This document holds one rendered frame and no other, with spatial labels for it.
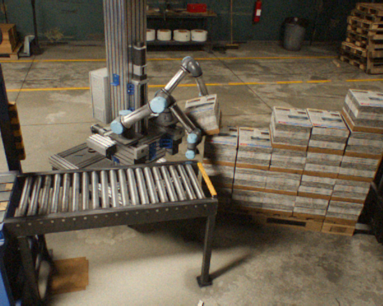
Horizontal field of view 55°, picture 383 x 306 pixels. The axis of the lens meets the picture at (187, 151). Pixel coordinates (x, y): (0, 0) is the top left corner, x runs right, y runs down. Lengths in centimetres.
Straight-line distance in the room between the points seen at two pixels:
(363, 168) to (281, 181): 67
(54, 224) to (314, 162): 211
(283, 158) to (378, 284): 125
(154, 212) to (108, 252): 94
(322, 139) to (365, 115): 37
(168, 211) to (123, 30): 150
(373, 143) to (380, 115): 25
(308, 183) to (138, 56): 183
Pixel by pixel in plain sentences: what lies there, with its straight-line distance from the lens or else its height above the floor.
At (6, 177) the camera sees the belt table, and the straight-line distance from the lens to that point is 290.
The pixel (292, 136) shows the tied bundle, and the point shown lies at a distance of 316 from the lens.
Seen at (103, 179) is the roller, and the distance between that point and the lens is 271.
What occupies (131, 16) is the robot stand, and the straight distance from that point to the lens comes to 317.
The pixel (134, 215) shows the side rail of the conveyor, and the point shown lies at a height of 76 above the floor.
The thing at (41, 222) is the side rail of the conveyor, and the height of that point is 78.
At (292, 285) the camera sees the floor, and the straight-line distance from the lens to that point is 320.
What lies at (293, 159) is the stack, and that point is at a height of 74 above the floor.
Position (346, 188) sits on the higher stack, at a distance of 350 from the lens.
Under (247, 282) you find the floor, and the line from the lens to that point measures 312.
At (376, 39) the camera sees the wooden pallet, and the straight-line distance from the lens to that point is 908.
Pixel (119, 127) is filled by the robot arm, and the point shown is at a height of 100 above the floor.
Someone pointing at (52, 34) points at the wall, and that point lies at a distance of 949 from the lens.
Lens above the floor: 231
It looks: 30 degrees down
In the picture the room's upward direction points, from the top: 4 degrees clockwise
